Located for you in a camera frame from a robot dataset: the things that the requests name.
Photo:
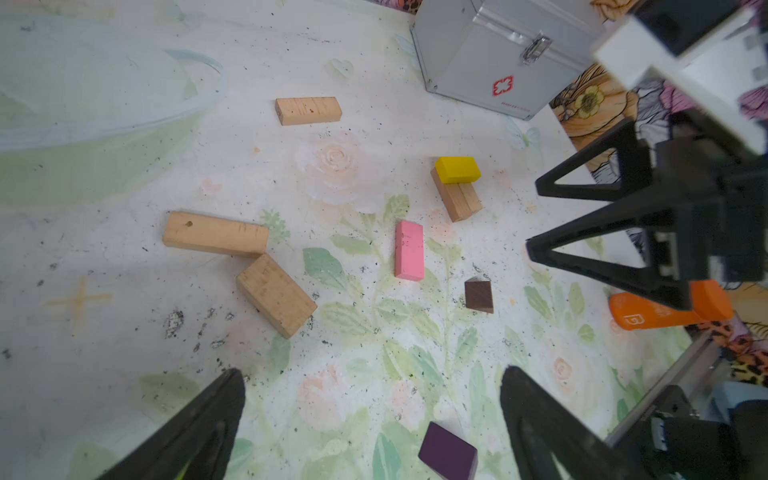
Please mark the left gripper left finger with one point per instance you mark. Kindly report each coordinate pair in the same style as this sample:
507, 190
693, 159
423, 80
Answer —
197, 442

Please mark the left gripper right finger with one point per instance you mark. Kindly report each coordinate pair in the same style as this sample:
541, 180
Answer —
547, 439

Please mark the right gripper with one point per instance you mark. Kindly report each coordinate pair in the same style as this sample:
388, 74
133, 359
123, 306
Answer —
710, 222

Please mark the yellow wood block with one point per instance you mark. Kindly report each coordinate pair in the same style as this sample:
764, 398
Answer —
457, 170

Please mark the pink wood block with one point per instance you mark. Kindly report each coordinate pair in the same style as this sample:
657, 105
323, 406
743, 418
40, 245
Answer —
409, 251

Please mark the purple wood block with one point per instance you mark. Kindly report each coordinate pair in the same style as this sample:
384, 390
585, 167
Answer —
448, 455

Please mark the dark brown wood block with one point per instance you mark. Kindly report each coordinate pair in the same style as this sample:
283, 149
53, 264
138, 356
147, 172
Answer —
478, 296

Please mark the natural wood block with hole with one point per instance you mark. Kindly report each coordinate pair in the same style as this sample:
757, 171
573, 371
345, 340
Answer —
215, 235

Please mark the natural block behind yellow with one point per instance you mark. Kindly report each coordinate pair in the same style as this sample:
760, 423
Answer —
307, 110

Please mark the orange plastic bottle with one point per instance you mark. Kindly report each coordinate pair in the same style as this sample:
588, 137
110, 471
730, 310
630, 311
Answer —
709, 303

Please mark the silver metal first-aid case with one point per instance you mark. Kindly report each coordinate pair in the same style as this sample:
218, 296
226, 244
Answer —
508, 56

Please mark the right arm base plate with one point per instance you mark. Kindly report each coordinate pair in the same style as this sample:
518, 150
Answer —
670, 441

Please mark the aluminium front rail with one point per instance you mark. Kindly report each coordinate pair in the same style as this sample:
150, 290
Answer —
696, 372

